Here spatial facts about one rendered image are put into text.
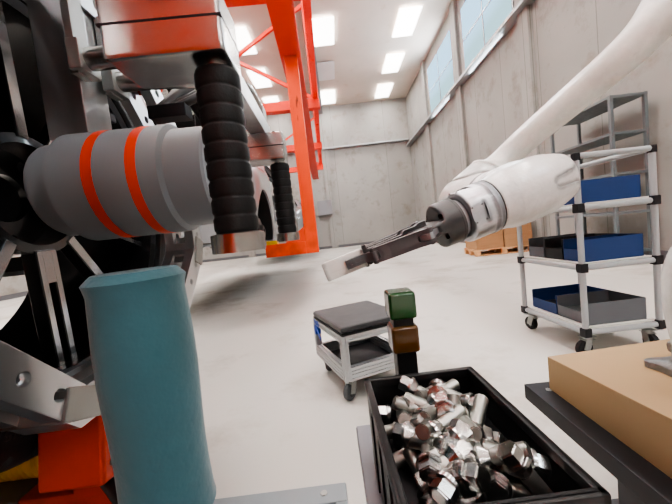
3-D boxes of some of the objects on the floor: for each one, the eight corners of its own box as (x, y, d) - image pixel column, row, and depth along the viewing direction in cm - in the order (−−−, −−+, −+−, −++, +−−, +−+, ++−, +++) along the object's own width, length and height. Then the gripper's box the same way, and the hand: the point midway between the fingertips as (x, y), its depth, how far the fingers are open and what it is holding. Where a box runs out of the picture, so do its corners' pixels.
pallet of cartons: (538, 250, 578) (535, 215, 574) (478, 257, 579) (475, 222, 575) (514, 248, 656) (512, 217, 652) (461, 254, 657) (459, 223, 653)
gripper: (432, 201, 58) (314, 249, 56) (470, 192, 45) (318, 253, 43) (446, 239, 59) (329, 287, 57) (487, 240, 46) (337, 302, 44)
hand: (344, 264), depth 51 cm, fingers closed
